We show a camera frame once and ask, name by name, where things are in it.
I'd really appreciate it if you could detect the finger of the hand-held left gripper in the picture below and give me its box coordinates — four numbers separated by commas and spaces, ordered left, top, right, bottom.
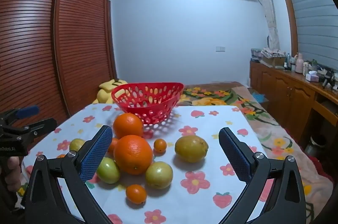
1, 118, 58, 140
0, 106, 40, 126

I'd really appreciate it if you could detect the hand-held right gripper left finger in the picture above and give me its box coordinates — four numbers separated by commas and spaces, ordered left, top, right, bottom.
25, 125, 114, 224

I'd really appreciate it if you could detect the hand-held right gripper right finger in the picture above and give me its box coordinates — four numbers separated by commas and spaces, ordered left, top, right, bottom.
219, 127, 307, 224

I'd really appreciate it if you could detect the small green apple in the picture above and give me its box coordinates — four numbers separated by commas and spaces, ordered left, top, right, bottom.
69, 138, 86, 153
145, 161, 174, 190
96, 157, 121, 184

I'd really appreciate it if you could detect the large orange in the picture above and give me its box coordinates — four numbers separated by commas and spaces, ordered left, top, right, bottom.
113, 135, 154, 175
113, 113, 144, 140

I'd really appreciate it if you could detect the yellow-green pear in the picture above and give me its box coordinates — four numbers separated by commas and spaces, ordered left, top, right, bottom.
174, 135, 209, 163

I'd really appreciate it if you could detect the red plastic basket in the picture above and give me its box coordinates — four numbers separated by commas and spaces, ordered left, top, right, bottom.
111, 82, 184, 126

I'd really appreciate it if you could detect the person's left hand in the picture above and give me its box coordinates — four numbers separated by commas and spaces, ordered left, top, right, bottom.
4, 157, 24, 192

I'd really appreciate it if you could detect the small tangerine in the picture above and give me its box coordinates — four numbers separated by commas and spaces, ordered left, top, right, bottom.
154, 139, 167, 154
126, 184, 147, 205
107, 137, 119, 154

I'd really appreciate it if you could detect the floral blanket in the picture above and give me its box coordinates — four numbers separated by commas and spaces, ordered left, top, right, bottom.
177, 81, 334, 216

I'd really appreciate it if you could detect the white floral tablecloth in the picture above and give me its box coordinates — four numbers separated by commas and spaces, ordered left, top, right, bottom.
16, 104, 268, 224

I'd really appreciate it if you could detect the yellow plush toy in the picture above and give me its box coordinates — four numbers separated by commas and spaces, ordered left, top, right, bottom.
92, 78, 130, 104

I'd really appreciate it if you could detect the blue bag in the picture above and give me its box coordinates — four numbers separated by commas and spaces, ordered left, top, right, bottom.
252, 93, 269, 103

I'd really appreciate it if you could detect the brown louvered wardrobe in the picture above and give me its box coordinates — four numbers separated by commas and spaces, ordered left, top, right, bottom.
0, 0, 118, 131

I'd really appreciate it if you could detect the low wooden cabinet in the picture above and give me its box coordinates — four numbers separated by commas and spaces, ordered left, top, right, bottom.
249, 60, 338, 152

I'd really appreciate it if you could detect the grey trash bin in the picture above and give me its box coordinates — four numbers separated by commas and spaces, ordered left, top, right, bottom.
305, 135, 327, 159

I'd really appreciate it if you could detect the pile of folded cloths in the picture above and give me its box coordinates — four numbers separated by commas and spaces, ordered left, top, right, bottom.
251, 47, 287, 67

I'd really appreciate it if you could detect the tissue box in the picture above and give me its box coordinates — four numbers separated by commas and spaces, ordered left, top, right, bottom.
306, 71, 320, 82

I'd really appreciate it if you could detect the pink bottle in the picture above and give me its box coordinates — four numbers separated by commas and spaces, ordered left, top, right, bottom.
295, 53, 304, 74

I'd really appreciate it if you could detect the white curtain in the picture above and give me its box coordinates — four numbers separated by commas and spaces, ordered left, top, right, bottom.
252, 0, 281, 50

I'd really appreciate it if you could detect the window with grey blinds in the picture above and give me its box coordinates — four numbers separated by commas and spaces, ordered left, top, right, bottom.
275, 0, 338, 70

